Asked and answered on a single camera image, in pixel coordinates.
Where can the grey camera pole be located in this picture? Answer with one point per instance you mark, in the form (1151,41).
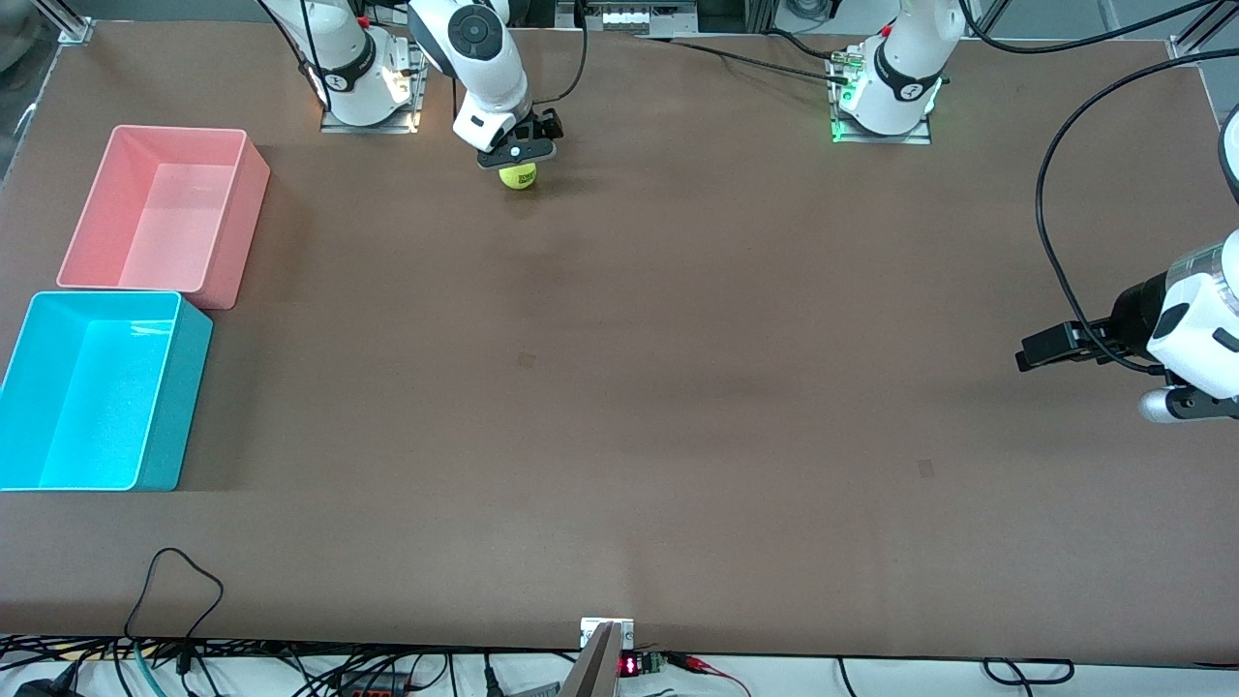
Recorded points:
(595,668)

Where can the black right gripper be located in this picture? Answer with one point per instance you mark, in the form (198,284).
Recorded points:
(545,126)

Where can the aluminium corner bracket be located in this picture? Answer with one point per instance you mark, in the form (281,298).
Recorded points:
(73,29)
(1183,50)

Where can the blue plastic bin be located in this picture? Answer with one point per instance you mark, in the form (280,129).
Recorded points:
(97,407)

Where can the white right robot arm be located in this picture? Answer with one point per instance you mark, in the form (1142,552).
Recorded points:
(484,68)

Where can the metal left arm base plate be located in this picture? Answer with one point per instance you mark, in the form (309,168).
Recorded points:
(915,137)

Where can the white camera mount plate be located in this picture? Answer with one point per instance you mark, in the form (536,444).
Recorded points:
(590,629)

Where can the pink plastic bin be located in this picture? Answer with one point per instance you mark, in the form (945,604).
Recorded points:
(165,213)

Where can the small red LED display board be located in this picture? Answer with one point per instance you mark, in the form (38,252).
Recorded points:
(631,665)

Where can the black device with lights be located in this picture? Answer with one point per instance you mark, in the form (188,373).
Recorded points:
(624,17)

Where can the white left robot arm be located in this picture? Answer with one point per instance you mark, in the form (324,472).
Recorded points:
(900,77)

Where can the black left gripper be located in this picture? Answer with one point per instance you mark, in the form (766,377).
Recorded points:
(1129,308)

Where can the yellow tennis ball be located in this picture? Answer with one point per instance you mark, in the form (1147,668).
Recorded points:
(518,177)

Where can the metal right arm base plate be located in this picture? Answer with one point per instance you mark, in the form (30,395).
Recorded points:
(420,102)

